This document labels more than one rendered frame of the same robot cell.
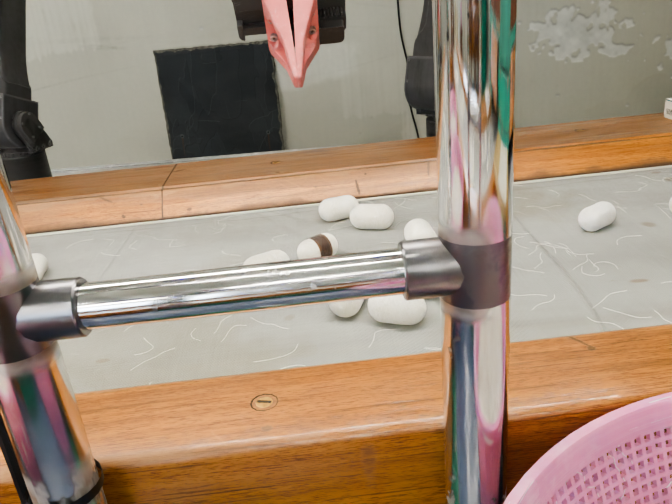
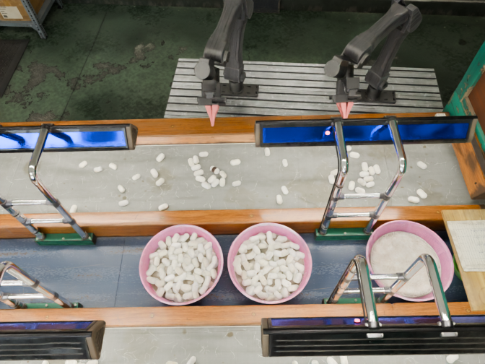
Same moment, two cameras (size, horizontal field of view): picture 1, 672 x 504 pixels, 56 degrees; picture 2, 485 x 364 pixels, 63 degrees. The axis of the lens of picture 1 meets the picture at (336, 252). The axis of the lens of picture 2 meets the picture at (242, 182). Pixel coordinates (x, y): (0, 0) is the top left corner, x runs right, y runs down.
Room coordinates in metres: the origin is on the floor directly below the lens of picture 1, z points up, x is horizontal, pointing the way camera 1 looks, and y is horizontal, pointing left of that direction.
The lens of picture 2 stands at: (-0.40, 0.34, 1.96)
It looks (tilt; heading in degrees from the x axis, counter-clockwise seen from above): 58 degrees down; 4
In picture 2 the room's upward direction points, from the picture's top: 3 degrees counter-clockwise
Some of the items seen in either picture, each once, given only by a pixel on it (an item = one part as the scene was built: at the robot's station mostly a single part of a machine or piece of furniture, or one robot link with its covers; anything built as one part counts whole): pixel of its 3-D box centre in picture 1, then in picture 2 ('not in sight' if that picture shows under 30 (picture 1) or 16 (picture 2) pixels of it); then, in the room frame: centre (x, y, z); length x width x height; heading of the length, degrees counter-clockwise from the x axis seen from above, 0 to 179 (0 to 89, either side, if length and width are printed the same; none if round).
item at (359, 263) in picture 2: not in sight; (376, 314); (-0.14, 0.02, 0.90); 0.20 x 0.19 x 0.45; 92
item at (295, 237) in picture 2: not in sight; (268, 266); (0.05, 0.29, 0.72); 0.27 x 0.27 x 0.10
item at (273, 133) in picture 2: not in sight; (362, 127); (0.34, 0.03, 1.08); 0.62 x 0.08 x 0.07; 92
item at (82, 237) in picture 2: not in sight; (45, 190); (0.23, 1.00, 0.90); 0.20 x 0.19 x 0.45; 92
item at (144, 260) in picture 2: not in sight; (183, 267); (0.04, 0.57, 0.72); 0.27 x 0.27 x 0.10
